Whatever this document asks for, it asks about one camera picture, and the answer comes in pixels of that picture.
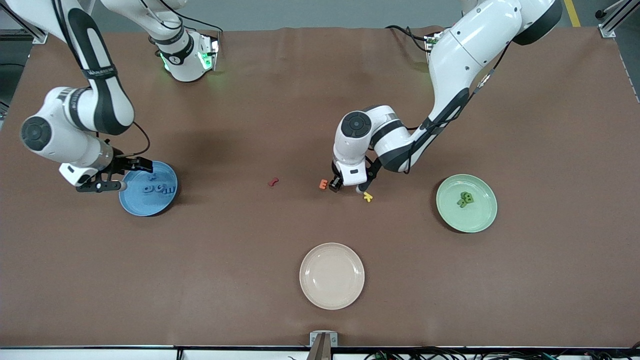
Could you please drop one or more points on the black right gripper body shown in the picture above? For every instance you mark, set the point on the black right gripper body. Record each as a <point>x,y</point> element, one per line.
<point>121,163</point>

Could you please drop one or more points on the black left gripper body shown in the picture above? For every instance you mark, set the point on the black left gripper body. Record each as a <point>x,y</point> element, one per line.
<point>336,183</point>

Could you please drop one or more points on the blue foam letter a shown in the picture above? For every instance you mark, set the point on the blue foam letter a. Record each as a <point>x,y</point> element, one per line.
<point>145,189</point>

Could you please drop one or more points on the blue foam letter G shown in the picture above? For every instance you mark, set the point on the blue foam letter G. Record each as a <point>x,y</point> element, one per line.
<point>156,189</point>

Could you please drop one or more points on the green foam letter u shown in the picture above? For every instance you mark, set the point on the green foam letter u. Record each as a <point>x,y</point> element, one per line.
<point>463,204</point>

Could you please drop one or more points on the green foam letter B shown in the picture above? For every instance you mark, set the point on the green foam letter B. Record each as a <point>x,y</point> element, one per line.
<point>469,196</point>

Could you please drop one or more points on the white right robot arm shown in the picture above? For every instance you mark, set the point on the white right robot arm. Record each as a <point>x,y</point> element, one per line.
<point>55,135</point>

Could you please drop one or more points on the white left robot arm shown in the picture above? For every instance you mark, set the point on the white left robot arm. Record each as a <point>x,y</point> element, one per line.
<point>465,45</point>

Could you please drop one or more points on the orange foam letter E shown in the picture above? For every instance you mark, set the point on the orange foam letter E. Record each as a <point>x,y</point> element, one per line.
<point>323,184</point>

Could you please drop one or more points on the yellow foam letter K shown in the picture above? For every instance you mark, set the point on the yellow foam letter K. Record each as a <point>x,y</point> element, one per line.
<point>368,197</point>

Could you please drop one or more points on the blue plate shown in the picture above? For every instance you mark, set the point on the blue plate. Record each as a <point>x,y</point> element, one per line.
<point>150,205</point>

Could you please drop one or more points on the beige plate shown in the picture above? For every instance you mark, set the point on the beige plate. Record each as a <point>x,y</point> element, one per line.
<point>332,276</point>

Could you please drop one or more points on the green plate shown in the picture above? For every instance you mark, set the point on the green plate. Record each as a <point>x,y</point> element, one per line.
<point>475,215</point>

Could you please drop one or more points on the brown table cover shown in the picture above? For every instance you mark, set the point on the brown table cover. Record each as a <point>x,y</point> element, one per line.
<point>250,275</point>

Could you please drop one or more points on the grey metal camera bracket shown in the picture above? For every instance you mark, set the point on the grey metal camera bracket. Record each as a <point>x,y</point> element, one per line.
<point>323,342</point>

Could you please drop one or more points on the aluminium frame profile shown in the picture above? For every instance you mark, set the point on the aluminium frame profile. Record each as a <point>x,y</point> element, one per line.
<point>607,30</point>
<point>40,36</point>

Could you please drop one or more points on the white table edge rail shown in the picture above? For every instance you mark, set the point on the white table edge rail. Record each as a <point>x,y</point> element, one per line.
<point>100,354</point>

